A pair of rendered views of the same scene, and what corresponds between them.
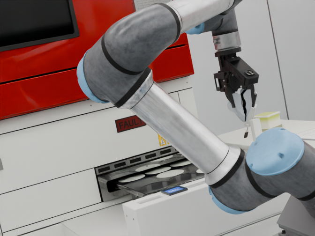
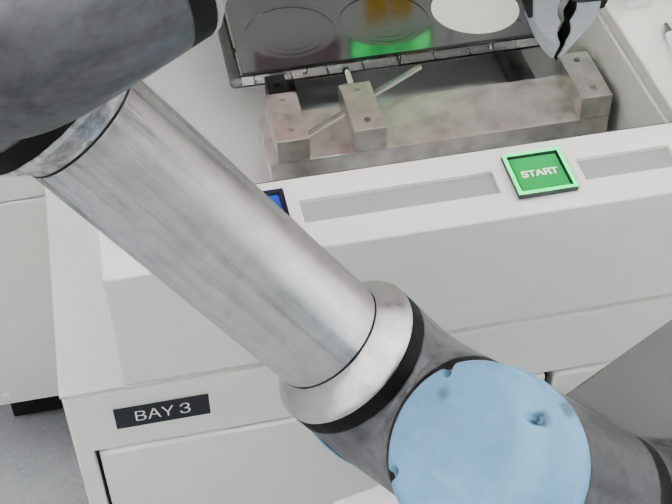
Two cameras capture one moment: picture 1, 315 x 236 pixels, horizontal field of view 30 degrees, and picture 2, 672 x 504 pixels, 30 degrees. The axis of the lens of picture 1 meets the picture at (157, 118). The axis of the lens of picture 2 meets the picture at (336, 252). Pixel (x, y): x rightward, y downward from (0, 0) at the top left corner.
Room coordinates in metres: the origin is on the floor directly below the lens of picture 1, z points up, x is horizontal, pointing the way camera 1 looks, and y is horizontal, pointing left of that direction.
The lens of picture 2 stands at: (0.79, -0.25, 1.72)
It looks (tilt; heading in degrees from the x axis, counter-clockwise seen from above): 45 degrees down; 12
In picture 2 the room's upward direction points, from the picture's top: 1 degrees counter-clockwise
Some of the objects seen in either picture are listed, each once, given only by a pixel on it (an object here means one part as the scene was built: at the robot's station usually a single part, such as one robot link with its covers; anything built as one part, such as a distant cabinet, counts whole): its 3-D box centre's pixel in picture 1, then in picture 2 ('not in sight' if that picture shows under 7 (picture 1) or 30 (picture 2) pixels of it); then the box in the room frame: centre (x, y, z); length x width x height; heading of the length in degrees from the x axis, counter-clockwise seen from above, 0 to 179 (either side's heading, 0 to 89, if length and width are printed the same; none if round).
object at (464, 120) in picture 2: not in sight; (432, 126); (1.84, -0.13, 0.87); 0.36 x 0.08 x 0.03; 113
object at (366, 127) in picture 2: not in sight; (362, 115); (1.81, -0.05, 0.89); 0.08 x 0.03 x 0.03; 23
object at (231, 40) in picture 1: (226, 42); not in sight; (1.68, -0.24, 1.33); 0.08 x 0.08 x 0.05
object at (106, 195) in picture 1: (154, 172); not in sight; (2.17, 0.05, 0.89); 0.44 x 0.02 x 0.10; 113
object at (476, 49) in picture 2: (193, 180); (398, 60); (1.91, -0.08, 0.90); 0.38 x 0.01 x 0.01; 113
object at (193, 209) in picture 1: (221, 202); (403, 251); (1.62, -0.13, 0.89); 0.55 x 0.09 x 0.14; 113
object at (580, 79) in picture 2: not in sight; (583, 83); (1.90, -0.28, 0.89); 0.08 x 0.03 x 0.03; 23
